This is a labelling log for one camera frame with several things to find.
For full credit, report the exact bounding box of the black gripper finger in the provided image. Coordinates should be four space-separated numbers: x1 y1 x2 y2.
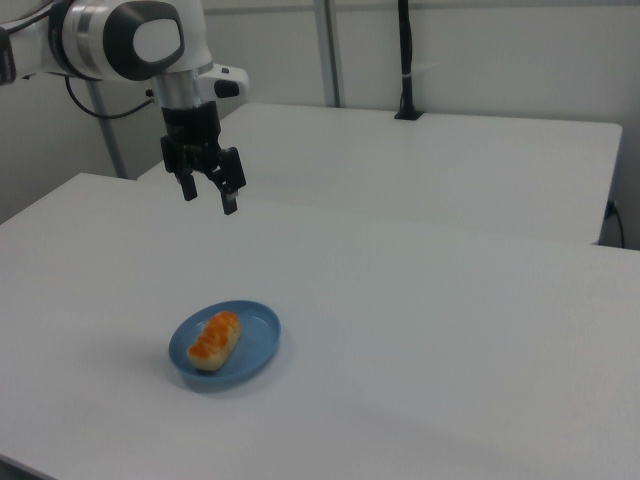
159 134 198 203
202 144 248 217

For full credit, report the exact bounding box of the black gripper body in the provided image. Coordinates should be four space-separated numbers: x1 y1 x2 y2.
160 101 224 174

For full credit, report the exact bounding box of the orange topped bread roll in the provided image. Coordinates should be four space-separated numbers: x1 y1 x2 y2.
186 310 242 374

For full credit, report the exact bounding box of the blue oval plate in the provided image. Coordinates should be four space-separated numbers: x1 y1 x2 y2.
168 299 283 386

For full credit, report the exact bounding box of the white background table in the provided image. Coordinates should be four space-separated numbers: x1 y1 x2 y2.
135 103 624 246

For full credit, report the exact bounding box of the black pole with base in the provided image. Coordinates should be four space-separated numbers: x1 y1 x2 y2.
393 0 425 121

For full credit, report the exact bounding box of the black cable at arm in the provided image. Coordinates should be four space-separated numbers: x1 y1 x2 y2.
63 77 156 120

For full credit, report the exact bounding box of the thin grey wall post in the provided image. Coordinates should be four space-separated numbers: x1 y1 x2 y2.
82 78 127 180

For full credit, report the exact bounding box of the black cable at wall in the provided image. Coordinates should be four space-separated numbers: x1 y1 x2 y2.
604 199 626 249

